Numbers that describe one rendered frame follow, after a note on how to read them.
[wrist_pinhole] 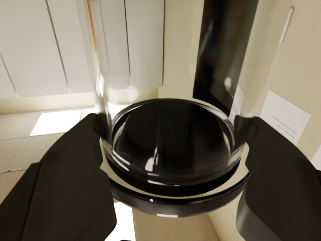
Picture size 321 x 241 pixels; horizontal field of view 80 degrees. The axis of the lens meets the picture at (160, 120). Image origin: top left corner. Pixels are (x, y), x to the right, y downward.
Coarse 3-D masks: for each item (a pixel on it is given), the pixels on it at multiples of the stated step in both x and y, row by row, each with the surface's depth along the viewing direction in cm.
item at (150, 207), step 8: (112, 192) 10; (120, 192) 9; (232, 192) 9; (240, 192) 10; (120, 200) 10; (128, 200) 9; (136, 200) 9; (216, 200) 9; (224, 200) 9; (144, 208) 9; (152, 208) 9; (160, 208) 9; (168, 208) 9; (176, 208) 9; (184, 208) 9; (192, 208) 9; (200, 208) 9; (208, 208) 9
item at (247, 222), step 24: (264, 144) 9; (288, 144) 9; (264, 168) 8; (288, 168) 8; (312, 168) 8; (264, 192) 7; (288, 192) 7; (312, 192) 7; (240, 216) 7; (264, 216) 6; (288, 216) 6; (312, 216) 6; (264, 240) 6; (288, 240) 6; (312, 240) 6
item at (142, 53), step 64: (128, 0) 6; (192, 0) 5; (256, 0) 6; (128, 64) 7; (192, 64) 6; (256, 64) 7; (128, 128) 8; (192, 128) 7; (128, 192) 9; (192, 192) 9
